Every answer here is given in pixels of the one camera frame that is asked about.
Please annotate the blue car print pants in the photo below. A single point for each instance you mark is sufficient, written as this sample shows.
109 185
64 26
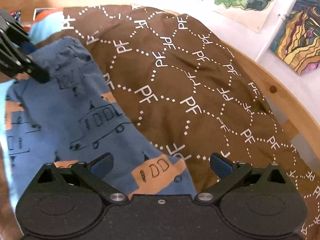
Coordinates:
62 105

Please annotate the brown lettered blanket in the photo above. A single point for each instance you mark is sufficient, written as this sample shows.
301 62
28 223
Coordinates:
187 80

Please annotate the white wall conduit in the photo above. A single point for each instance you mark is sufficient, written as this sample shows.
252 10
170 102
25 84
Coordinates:
266 40

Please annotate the swirly colourful wall poster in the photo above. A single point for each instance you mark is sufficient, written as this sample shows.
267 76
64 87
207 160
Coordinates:
300 40

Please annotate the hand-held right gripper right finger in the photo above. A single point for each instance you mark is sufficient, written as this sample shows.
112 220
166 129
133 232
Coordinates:
220 166

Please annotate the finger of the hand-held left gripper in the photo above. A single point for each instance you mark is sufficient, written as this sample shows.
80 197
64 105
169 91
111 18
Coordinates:
15 31
37 73

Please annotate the wooden bed frame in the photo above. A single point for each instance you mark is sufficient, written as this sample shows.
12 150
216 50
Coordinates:
287 97

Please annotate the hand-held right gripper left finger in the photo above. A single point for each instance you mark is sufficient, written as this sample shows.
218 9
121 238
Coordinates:
100 165

